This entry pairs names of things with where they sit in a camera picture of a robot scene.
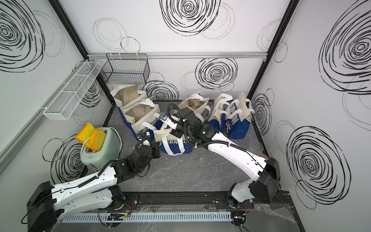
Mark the blue beige takeout bag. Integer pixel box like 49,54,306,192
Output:
226,92,255,139
142,122,193,156
206,93,233,133
118,98,163,140
110,85,147,109
178,93,212,123

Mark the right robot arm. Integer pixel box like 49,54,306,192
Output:
166,104,281,208

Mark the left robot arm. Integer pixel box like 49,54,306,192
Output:
23,137,160,232

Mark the mint green toaster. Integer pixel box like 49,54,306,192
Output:
80,127,122,171

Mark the front yellow toast slice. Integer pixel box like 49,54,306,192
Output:
90,129,106,151

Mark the yellow toast slice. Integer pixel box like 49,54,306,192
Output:
75,123,96,143
90,129,106,151

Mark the rear yellow toast slice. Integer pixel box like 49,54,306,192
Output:
75,123,96,143

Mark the clear plastic cup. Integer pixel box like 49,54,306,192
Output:
247,141,264,155

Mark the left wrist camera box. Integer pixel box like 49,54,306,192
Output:
142,135,152,147

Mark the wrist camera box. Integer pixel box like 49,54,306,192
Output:
158,112,177,130
142,135,152,147

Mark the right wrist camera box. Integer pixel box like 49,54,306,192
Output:
158,112,177,130

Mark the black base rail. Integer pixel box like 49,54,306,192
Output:
59,191,293,211

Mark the black wire basket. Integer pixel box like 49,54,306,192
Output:
100,53,150,85

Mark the white wire mesh shelf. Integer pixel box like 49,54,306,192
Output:
43,61,101,120

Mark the slotted grey cable duct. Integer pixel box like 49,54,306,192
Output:
62,212,233,224

